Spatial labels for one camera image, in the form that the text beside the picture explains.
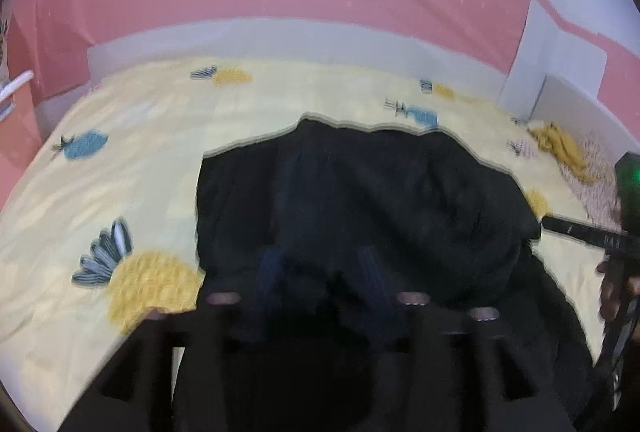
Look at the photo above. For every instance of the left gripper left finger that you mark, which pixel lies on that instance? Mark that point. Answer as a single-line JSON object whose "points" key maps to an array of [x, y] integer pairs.
{"points": [[260, 354]]}

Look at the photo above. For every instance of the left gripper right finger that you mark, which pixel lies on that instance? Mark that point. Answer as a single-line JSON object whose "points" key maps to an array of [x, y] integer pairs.
{"points": [[394, 366]]}

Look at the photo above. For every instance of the black large garment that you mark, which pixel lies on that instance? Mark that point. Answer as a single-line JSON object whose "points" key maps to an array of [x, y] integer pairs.
{"points": [[437, 221]]}

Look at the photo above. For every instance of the pink speckled blanket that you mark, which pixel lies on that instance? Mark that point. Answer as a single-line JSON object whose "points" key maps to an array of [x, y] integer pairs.
{"points": [[599, 197]]}

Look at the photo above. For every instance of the mustard yellow crumpled cloth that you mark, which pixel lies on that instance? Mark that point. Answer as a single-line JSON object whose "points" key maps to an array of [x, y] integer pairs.
{"points": [[554, 140]]}

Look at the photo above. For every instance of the yellow pineapple print bedsheet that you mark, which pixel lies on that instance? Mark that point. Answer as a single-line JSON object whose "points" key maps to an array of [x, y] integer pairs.
{"points": [[159, 124]]}

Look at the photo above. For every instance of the pink bedside cabinet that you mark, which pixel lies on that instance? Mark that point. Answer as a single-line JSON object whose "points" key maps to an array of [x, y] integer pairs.
{"points": [[20, 137]]}

